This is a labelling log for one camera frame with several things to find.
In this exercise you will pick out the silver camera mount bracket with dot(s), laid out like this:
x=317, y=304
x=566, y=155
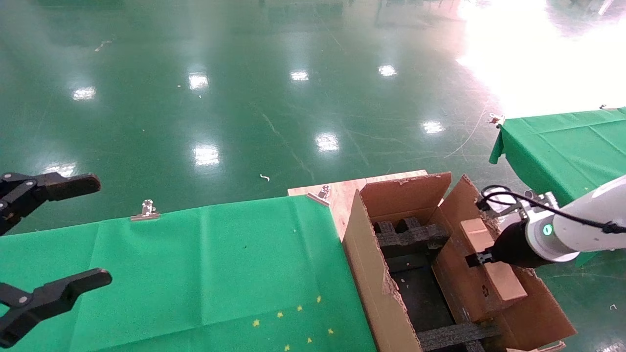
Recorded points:
x=540, y=201

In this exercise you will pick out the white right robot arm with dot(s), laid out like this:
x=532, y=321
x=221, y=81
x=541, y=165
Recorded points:
x=587, y=220

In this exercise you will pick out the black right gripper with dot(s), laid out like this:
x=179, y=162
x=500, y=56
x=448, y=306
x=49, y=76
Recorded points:
x=513, y=247

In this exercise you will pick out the green cloth on side table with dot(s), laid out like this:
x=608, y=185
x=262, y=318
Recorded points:
x=562, y=146

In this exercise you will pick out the large green tablecloth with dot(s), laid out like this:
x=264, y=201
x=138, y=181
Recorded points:
x=171, y=269

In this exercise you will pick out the small brown cardboard box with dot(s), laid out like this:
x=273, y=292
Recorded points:
x=477, y=234

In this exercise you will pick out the large open cardboard carton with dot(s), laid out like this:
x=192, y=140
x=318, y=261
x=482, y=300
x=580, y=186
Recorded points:
x=371, y=274

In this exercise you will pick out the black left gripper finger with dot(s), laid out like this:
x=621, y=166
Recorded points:
x=68, y=186
x=54, y=296

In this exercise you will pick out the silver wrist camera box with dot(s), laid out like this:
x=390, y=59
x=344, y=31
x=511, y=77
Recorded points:
x=503, y=208

